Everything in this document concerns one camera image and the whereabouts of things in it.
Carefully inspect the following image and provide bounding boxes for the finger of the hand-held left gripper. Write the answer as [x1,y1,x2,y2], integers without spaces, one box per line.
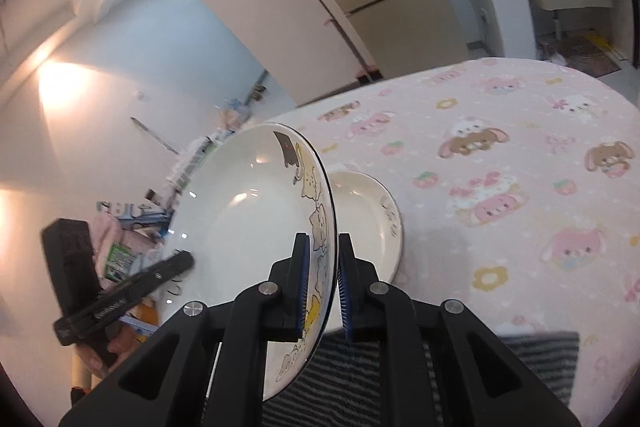
[125,250,196,304]

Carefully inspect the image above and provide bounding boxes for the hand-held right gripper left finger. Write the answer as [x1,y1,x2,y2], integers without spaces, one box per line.
[59,232,309,427]

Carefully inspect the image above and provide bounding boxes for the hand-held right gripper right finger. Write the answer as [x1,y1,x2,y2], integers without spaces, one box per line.
[338,232,583,427]

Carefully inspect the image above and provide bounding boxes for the small white plate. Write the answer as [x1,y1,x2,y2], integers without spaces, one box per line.
[322,171,405,336]

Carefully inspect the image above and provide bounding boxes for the large white cartoon plate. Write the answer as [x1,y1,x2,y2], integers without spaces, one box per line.
[172,122,339,403]

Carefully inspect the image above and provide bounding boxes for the person's left hand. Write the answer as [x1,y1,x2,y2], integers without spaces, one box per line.
[75,328,140,379]

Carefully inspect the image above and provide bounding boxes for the stack of boxes and books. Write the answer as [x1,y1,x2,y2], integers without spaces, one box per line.
[94,134,223,343]

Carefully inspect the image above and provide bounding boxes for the metal rod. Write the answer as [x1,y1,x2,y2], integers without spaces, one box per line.
[130,116,181,154]

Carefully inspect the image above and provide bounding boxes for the pink plastic bags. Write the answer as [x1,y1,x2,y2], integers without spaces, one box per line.
[216,98,252,134]

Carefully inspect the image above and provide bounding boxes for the pink cartoon printed tablecloth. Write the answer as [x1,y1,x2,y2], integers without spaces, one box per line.
[292,57,640,408]

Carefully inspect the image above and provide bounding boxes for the grey striped cloth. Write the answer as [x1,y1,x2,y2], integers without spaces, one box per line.
[262,331,581,427]

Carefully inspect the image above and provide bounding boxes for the brown floor mat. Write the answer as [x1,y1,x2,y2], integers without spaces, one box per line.
[554,34,621,76]

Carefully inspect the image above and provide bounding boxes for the yellow floor item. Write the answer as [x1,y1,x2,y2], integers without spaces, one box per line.
[584,32,629,61]

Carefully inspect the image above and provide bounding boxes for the red handled broom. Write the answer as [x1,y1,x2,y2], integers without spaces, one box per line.
[304,0,383,84]

